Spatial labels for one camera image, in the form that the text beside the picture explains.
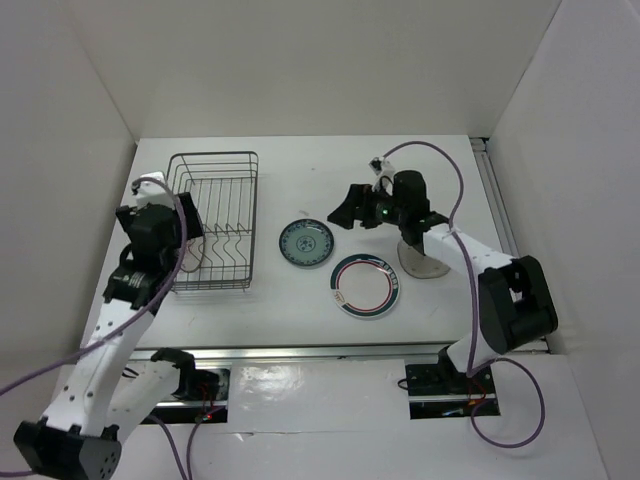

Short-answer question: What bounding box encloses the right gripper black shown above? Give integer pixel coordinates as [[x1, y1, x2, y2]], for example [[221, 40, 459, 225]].
[[328, 183, 407, 229]]

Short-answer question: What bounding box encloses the orange sunburst plate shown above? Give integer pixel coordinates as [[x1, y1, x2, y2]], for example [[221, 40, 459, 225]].
[[180, 237, 206, 274]]

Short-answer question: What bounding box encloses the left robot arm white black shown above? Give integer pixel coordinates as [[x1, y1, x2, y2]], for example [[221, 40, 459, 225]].
[[14, 192, 218, 479]]

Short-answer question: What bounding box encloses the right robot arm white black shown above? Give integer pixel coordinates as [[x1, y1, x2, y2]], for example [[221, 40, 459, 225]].
[[327, 170, 558, 392]]

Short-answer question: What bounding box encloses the blue floral small plate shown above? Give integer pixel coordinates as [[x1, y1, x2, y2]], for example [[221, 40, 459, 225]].
[[278, 219, 335, 268]]

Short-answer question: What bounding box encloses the green red rimmed plate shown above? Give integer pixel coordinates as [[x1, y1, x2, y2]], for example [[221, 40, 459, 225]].
[[329, 253, 400, 321]]

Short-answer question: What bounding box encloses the clear glass square plate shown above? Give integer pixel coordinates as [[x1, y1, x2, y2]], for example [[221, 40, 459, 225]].
[[396, 239, 450, 279]]

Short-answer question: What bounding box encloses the grey wire dish rack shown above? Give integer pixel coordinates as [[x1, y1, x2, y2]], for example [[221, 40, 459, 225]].
[[167, 150, 259, 293]]

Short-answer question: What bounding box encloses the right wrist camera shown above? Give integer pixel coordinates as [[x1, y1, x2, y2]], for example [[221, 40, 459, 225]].
[[369, 157, 395, 190]]

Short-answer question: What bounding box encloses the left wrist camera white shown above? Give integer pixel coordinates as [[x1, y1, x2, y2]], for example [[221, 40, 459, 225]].
[[131, 171, 175, 209]]

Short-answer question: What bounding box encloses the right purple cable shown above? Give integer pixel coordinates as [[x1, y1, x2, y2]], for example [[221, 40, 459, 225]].
[[382, 141, 545, 448]]

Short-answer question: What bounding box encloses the aluminium front rail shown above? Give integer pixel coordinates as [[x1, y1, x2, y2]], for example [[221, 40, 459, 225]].
[[122, 341, 451, 362]]

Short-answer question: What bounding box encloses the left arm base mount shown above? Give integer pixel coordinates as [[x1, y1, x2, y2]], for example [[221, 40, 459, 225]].
[[151, 368, 231, 425]]

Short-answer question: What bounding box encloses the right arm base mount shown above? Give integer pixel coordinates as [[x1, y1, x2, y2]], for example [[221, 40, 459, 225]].
[[396, 364, 500, 420]]

